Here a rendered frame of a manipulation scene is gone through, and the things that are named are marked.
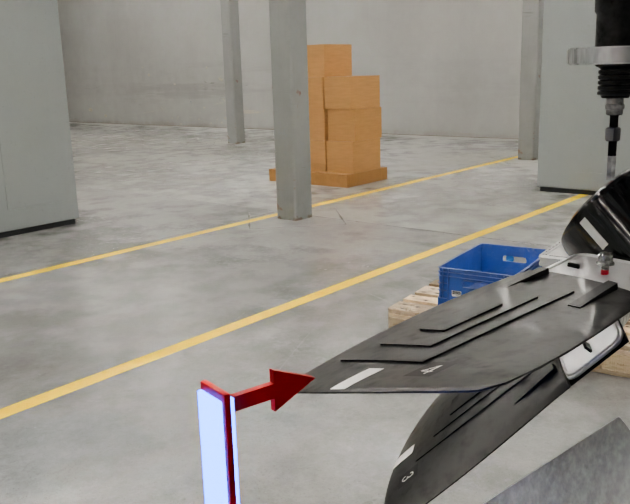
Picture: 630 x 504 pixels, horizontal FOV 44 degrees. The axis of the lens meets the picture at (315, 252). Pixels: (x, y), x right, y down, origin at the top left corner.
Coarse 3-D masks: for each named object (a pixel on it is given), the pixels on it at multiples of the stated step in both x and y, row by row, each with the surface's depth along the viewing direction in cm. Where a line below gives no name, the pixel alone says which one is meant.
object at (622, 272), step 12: (552, 264) 63; (564, 264) 63; (588, 264) 62; (624, 264) 61; (576, 276) 60; (588, 276) 60; (600, 276) 60; (612, 276) 59; (624, 276) 59; (624, 288) 57
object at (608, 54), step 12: (576, 48) 56; (588, 48) 54; (600, 48) 54; (612, 48) 53; (624, 48) 53; (576, 60) 55; (588, 60) 54; (600, 60) 54; (612, 60) 53; (624, 60) 53
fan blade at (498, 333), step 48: (480, 288) 61; (528, 288) 57; (576, 288) 56; (384, 336) 57; (432, 336) 52; (480, 336) 50; (528, 336) 48; (576, 336) 47; (336, 384) 48; (384, 384) 44; (432, 384) 41; (480, 384) 39
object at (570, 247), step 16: (624, 176) 63; (608, 192) 64; (624, 192) 63; (592, 208) 64; (608, 208) 63; (624, 208) 63; (576, 224) 66; (592, 224) 64; (608, 224) 63; (624, 224) 62; (576, 240) 66; (592, 240) 65; (608, 240) 63; (624, 240) 62; (624, 256) 62
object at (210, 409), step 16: (208, 400) 39; (208, 416) 40; (208, 432) 40; (208, 448) 40; (224, 448) 39; (208, 464) 41; (224, 464) 40; (208, 480) 41; (224, 480) 40; (208, 496) 41; (224, 496) 40
